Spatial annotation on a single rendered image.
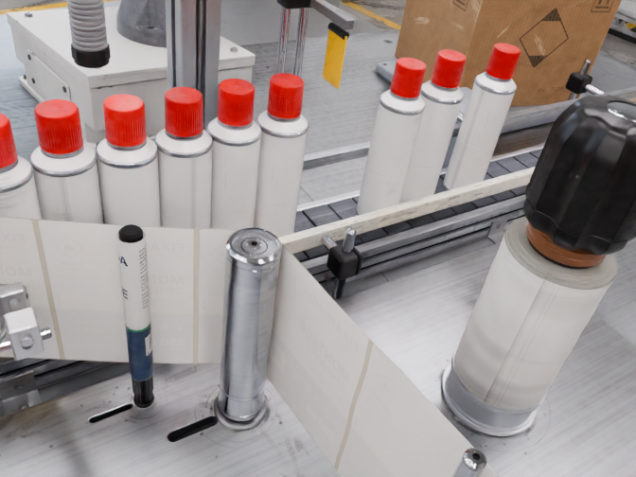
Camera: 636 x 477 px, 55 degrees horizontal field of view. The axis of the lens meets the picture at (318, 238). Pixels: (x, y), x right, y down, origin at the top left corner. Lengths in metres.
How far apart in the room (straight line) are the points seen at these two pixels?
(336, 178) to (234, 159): 0.37
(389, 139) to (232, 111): 0.21
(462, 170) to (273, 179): 0.31
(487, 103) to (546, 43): 0.44
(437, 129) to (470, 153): 0.10
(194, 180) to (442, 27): 0.73
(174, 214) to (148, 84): 0.37
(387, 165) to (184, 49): 0.26
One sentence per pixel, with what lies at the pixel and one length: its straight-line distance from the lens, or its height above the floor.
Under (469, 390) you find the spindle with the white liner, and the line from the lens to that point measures 0.56.
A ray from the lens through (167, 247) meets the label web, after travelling 0.44.
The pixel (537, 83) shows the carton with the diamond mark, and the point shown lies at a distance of 1.26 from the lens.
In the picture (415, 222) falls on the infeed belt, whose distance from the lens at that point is 0.79.
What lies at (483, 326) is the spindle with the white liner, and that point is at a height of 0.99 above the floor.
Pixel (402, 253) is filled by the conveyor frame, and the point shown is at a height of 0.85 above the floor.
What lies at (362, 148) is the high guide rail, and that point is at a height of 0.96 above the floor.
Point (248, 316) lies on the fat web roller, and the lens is 0.43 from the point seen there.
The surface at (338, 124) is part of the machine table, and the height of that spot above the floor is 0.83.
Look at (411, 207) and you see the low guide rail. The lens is 0.75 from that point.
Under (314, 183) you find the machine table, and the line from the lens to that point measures 0.91.
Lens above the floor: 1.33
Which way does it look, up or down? 38 degrees down
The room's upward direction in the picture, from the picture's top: 10 degrees clockwise
